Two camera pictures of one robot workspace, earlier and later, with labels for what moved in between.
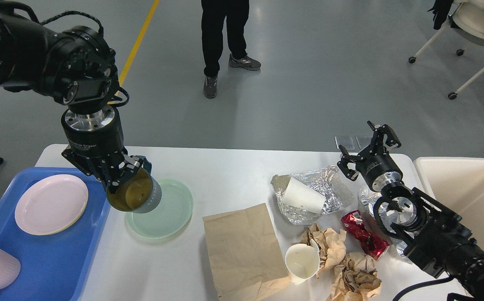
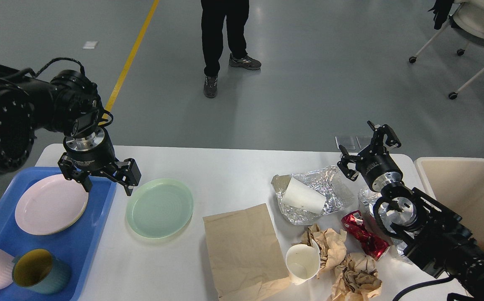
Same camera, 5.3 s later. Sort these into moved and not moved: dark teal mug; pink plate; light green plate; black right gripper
Moved: dark teal mug
Not moved: pink plate; black right gripper; light green plate
